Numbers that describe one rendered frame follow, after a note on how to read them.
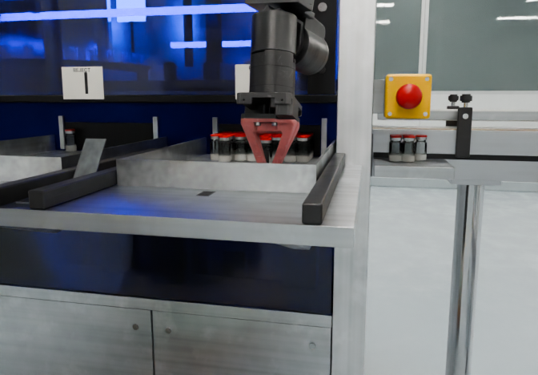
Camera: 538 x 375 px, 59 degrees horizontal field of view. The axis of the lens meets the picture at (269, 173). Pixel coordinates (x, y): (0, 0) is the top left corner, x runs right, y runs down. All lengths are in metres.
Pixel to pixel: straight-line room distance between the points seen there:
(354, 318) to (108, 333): 0.50
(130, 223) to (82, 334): 0.64
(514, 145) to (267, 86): 0.53
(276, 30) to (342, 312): 0.53
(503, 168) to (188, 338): 0.68
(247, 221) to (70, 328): 0.72
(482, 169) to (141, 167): 0.61
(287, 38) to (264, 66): 0.05
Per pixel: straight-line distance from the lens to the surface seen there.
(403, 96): 0.78
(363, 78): 0.82
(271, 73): 0.58
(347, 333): 0.92
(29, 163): 0.72
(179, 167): 0.61
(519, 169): 0.97
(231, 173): 0.59
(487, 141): 0.95
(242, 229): 0.45
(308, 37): 0.64
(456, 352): 1.11
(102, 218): 0.50
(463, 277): 1.04
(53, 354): 1.17
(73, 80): 0.98
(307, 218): 0.43
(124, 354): 1.08
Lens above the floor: 0.99
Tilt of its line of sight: 9 degrees down
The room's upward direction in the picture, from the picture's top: straight up
